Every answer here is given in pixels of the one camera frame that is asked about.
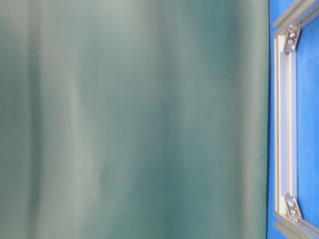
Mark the silver aluminium extrusion frame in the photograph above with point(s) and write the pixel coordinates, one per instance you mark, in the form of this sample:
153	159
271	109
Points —
289	25

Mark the green backdrop curtain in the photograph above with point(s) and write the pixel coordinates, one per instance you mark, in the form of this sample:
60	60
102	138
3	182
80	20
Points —
134	119

